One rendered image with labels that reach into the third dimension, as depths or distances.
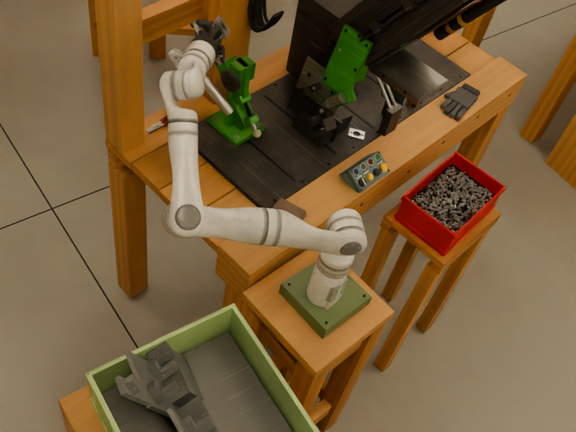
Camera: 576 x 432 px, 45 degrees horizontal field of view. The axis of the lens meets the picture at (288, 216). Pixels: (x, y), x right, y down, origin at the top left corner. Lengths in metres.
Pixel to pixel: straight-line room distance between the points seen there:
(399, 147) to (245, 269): 0.75
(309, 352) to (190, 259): 1.27
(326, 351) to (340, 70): 0.89
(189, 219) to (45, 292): 1.54
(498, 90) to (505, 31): 2.05
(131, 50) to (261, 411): 1.05
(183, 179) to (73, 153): 1.95
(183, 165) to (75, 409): 0.71
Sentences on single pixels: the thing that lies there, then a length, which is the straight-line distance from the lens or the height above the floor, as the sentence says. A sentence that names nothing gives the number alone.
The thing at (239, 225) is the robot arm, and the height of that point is 1.24.
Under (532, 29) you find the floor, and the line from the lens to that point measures 4.99.
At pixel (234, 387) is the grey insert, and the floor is 0.85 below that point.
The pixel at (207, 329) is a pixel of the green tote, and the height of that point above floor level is 0.90.
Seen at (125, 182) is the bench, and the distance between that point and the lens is 2.41.
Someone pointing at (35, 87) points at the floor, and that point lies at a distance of 3.88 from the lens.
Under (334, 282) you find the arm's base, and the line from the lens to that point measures 1.89.
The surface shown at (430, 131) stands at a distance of 2.55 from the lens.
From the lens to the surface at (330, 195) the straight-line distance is 2.24.
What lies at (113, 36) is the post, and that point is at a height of 1.34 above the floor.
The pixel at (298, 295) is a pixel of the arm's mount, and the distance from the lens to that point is 2.00.
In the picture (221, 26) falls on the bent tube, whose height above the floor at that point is 1.40.
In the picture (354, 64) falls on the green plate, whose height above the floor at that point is 1.18.
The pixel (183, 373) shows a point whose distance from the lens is 1.82.
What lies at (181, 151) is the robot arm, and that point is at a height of 1.38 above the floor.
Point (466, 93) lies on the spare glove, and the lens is 2.73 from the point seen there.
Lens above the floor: 2.57
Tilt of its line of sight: 51 degrees down
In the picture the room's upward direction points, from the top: 13 degrees clockwise
